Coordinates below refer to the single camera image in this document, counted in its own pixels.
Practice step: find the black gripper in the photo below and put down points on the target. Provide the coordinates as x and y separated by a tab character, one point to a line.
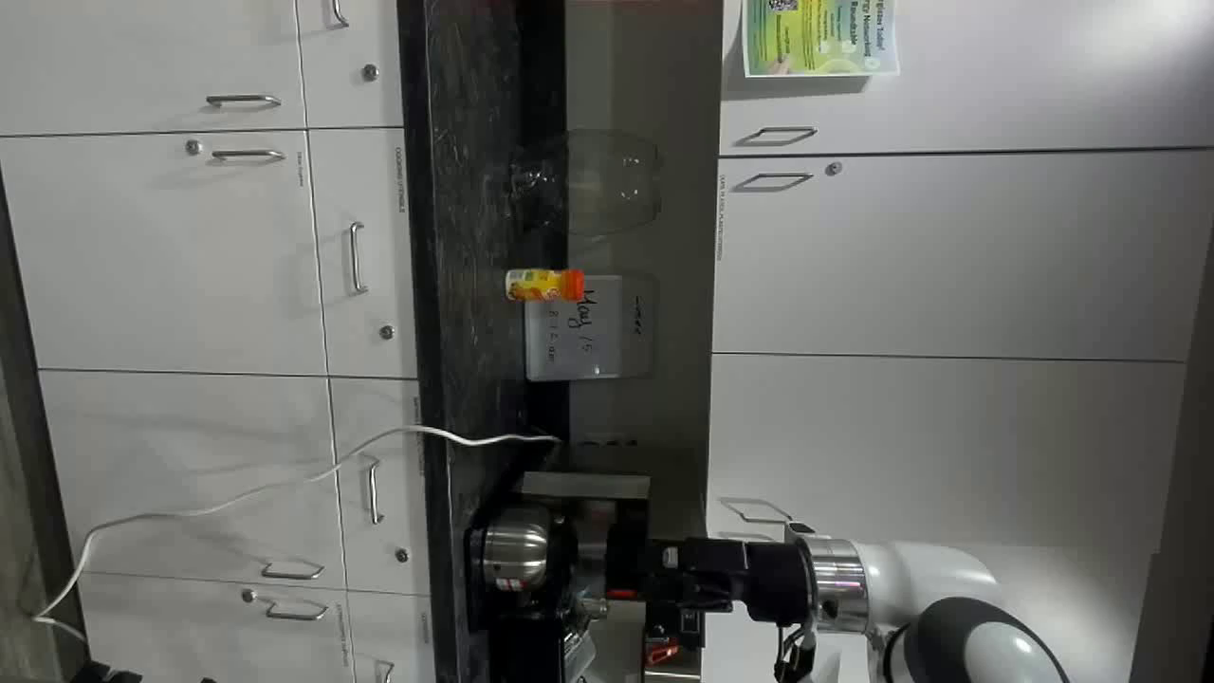
713	574

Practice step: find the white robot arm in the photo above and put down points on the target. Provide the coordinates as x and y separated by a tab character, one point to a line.
850	612

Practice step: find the black steel coffee maker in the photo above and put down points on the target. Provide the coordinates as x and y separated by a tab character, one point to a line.
557	578

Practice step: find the white upper cabinets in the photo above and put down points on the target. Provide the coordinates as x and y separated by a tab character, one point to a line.
959	300

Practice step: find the white cabinets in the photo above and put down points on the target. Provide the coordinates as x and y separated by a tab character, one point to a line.
959	300
209	228

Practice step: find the orange yellow bottle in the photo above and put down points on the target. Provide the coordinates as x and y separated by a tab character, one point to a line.
535	286

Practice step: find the green poster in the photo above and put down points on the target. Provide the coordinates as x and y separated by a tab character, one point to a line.
818	41

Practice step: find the white lower cabinets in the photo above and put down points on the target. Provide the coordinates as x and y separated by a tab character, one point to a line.
209	228

